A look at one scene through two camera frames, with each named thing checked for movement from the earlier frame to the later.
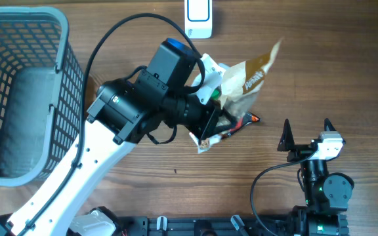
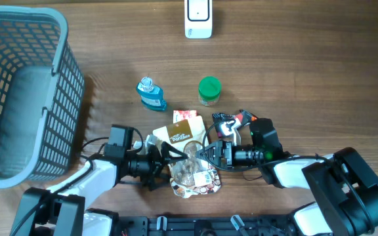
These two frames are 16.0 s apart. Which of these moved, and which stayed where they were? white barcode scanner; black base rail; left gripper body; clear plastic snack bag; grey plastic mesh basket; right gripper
Moved: right gripper; left gripper body; clear plastic snack bag
Stayed: black base rail; grey plastic mesh basket; white barcode scanner
